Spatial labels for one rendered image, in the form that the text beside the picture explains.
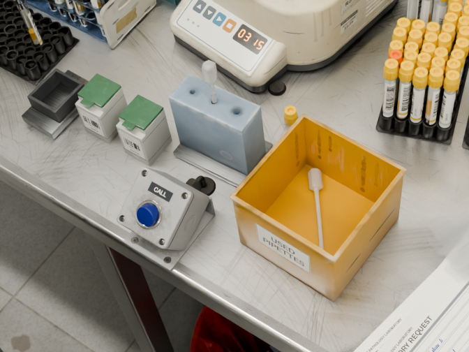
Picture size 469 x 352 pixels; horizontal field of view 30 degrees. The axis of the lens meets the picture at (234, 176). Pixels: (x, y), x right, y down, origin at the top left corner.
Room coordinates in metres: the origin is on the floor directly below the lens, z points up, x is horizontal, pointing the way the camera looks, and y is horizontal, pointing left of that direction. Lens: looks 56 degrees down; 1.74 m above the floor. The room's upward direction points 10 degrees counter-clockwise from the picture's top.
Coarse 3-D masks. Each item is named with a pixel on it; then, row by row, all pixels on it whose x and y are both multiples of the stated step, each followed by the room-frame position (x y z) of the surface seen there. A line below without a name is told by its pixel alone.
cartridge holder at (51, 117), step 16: (48, 80) 0.76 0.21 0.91; (64, 80) 0.76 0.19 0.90; (80, 80) 0.77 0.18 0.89; (32, 96) 0.73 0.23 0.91; (48, 96) 0.75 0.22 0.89; (64, 96) 0.74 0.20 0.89; (32, 112) 0.73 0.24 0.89; (48, 112) 0.71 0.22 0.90; (64, 112) 0.71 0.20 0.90; (48, 128) 0.70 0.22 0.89; (64, 128) 0.70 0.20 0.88
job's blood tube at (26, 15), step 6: (18, 0) 0.84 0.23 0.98; (24, 0) 0.83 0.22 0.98; (18, 6) 0.83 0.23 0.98; (24, 6) 0.83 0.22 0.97; (24, 12) 0.83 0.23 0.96; (24, 18) 0.83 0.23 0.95; (30, 18) 0.83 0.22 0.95; (24, 24) 0.83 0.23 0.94; (30, 24) 0.83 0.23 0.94; (30, 30) 0.83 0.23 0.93; (36, 30) 0.83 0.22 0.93; (30, 36) 0.83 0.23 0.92; (36, 36) 0.83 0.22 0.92; (36, 42) 0.83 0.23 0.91; (42, 42) 0.83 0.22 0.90
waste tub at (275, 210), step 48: (288, 144) 0.56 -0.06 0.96; (336, 144) 0.55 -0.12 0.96; (240, 192) 0.50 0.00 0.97; (288, 192) 0.55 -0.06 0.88; (336, 192) 0.53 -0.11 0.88; (384, 192) 0.47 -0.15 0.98; (240, 240) 0.49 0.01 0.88; (288, 240) 0.44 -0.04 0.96; (336, 240) 0.47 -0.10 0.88; (336, 288) 0.40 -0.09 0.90
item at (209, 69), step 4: (208, 60) 0.63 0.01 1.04; (204, 64) 0.62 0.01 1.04; (208, 64) 0.62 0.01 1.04; (212, 64) 0.62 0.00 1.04; (204, 68) 0.62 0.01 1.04; (208, 68) 0.62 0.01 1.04; (212, 68) 0.62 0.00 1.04; (204, 72) 0.62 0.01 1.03; (208, 72) 0.62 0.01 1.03; (212, 72) 0.62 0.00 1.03; (216, 72) 0.63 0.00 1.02; (204, 76) 0.62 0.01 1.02; (208, 76) 0.62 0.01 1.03; (212, 76) 0.62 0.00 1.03; (216, 76) 0.62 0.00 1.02; (204, 80) 0.62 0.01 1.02; (208, 80) 0.62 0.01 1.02; (212, 80) 0.62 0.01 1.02
